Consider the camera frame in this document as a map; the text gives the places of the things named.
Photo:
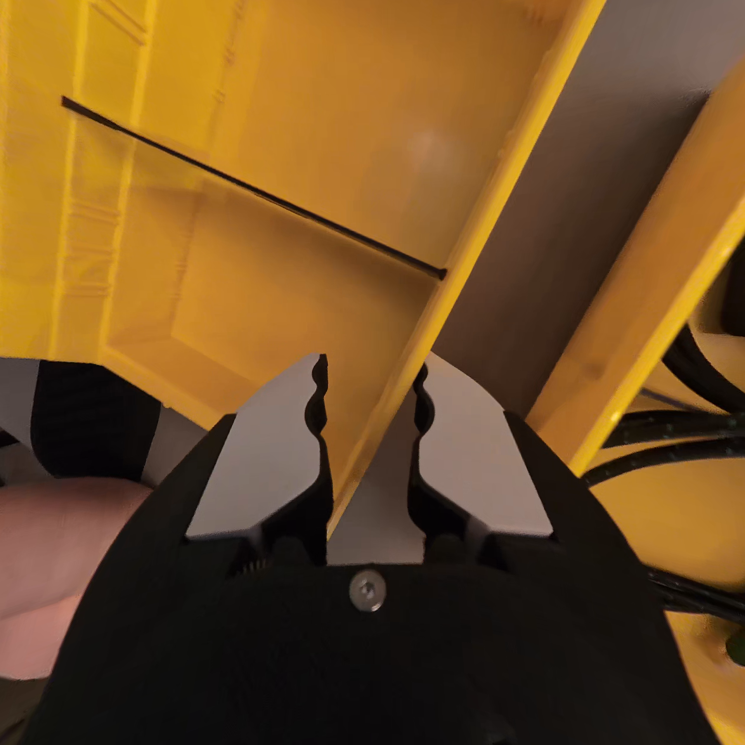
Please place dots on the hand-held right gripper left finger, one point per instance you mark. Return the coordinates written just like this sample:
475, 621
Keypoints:
262, 465

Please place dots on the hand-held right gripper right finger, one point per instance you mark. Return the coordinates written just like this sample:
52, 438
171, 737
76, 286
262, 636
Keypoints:
483, 465

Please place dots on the yellow plastic bin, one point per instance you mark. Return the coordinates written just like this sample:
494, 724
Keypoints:
640, 320
320, 87

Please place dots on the person's left forearm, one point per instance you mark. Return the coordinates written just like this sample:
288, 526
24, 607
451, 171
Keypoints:
58, 553

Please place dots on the black quilted pad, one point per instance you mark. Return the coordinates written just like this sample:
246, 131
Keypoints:
93, 419

